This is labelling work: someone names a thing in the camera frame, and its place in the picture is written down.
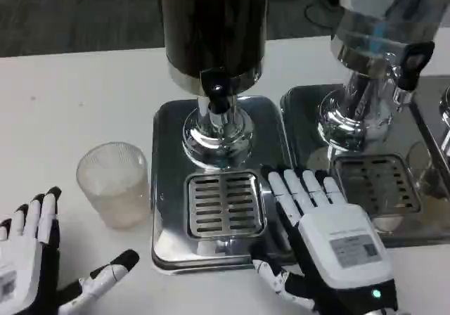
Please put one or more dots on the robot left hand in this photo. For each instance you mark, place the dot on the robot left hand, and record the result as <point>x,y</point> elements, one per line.
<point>24,258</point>

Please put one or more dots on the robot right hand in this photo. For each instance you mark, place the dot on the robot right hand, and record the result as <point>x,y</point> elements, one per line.
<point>337,237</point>

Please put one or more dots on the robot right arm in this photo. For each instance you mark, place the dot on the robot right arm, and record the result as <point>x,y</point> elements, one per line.
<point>395,309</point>

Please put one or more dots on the steel drip grid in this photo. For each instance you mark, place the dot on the steel drip grid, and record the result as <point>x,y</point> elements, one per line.
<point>379,185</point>
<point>225,202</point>

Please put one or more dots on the clear ribbed glass cup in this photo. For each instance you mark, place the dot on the clear ribbed glass cup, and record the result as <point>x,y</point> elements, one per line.
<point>114,188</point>

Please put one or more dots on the steel base tray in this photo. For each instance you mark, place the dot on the steel base tray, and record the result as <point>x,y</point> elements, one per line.
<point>168,174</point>
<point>302,125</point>

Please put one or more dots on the mirrored steel box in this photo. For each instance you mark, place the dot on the mirrored steel box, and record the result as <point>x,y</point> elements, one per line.
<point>434,111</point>

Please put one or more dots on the black tap of dark dispenser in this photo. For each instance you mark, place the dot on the black tap of dark dispenser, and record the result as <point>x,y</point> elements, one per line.
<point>216,90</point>

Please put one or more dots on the clear tank drink dispenser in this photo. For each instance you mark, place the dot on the clear tank drink dispenser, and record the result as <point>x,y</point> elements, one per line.
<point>372,48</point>

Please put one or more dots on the black tap of clear dispenser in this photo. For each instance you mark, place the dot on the black tap of clear dispenser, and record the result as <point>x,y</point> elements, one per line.
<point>415,60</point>

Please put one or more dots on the dark tank drink dispenser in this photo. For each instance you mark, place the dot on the dark tank drink dispenser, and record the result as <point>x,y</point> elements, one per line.
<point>214,23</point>

